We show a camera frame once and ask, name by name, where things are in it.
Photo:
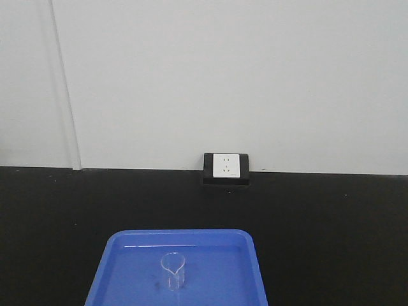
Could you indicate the black socket housing box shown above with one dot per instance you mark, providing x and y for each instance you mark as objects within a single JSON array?
[{"x": 208, "y": 178}]

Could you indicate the blue plastic tray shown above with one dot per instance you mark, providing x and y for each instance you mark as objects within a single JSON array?
[{"x": 221, "y": 269}]

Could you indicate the clear glass beaker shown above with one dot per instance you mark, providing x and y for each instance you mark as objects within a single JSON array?
[{"x": 173, "y": 267}]

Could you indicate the white wall power socket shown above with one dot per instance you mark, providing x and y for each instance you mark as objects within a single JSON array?
[{"x": 226, "y": 166}]

